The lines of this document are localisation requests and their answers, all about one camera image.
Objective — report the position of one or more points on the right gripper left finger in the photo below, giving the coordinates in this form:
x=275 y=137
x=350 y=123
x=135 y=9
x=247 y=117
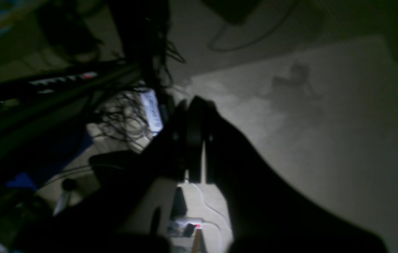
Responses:
x=130 y=215

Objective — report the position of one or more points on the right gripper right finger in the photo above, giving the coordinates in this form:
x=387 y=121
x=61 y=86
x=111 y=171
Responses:
x=266 y=214

